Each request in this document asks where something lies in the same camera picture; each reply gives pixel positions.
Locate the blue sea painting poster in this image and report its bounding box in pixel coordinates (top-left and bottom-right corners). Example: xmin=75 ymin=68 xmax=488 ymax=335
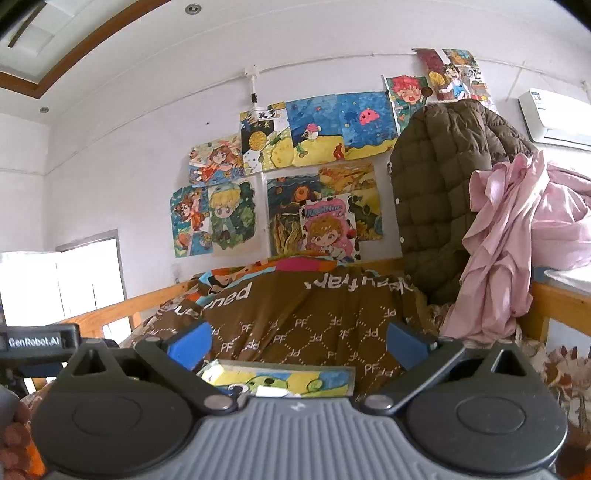
xmin=286 ymin=91 xmax=398 ymax=167

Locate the brown PF patterned blanket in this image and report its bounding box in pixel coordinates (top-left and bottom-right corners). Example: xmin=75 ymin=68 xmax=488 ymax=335
xmin=123 ymin=266 xmax=438 ymax=394

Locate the white wall air conditioner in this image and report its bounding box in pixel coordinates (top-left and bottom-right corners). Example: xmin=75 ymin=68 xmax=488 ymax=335
xmin=518 ymin=89 xmax=591 ymax=151

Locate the wooden bed rail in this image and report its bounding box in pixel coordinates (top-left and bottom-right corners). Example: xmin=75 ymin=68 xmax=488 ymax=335
xmin=61 ymin=279 xmax=197 ymax=338

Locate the dark olive quilted jacket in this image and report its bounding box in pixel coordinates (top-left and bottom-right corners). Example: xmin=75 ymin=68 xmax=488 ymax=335
xmin=390 ymin=100 xmax=536 ymax=304

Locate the grey tray with painted bottom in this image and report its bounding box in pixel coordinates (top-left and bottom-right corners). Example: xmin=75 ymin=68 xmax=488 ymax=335
xmin=197 ymin=360 xmax=356 ymax=398

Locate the window with bright light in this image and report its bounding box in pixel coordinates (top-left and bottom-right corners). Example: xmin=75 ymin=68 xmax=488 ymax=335
xmin=1 ymin=230 xmax=127 ymax=327

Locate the blond boy cartoon poster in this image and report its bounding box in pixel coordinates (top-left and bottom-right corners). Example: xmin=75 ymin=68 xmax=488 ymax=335
xmin=208 ymin=179 xmax=259 ymax=256

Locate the person's left hand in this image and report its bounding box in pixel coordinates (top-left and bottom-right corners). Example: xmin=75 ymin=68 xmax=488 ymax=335
xmin=1 ymin=386 xmax=46 ymax=479

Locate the pink cow print poster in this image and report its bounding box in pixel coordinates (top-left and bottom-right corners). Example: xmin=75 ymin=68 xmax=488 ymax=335
xmin=298 ymin=194 xmax=361 ymax=262

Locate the red hair cartoon poster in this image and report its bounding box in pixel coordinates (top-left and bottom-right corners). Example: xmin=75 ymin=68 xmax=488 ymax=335
xmin=384 ymin=75 xmax=433 ymax=135

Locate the starry night style painting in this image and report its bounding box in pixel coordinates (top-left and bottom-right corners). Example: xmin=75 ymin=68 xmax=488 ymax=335
xmin=266 ymin=162 xmax=384 ymax=262

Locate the pink crumpled cloth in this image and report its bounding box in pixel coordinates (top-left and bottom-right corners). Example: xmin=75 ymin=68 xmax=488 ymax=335
xmin=441 ymin=153 xmax=590 ymax=344

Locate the orange hair girl poster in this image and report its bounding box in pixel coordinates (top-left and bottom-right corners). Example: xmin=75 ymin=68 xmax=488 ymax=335
xmin=170 ymin=186 xmax=213 ymax=258

